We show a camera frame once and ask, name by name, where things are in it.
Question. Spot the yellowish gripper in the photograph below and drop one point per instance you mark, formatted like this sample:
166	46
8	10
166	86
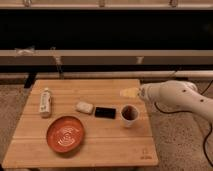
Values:
129	92

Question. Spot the dark red pepper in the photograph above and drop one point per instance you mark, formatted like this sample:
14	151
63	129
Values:
128	114

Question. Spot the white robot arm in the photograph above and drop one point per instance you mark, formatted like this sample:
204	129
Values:
177	93

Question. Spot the white ceramic cup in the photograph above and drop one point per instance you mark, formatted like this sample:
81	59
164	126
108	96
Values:
129	123

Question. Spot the orange ceramic plate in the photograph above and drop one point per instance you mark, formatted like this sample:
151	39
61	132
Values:
65	134

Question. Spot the black smartphone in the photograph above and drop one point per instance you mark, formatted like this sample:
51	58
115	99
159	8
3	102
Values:
105	112

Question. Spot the white wrapped packet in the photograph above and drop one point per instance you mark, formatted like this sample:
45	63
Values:
84	107

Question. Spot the wooden table board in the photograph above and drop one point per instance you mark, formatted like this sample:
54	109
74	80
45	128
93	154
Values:
106	143

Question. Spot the white plastic bottle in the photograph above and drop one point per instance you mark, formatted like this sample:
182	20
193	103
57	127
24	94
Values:
45	103

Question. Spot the grey metal rail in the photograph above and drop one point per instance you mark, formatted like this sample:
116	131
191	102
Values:
104	57

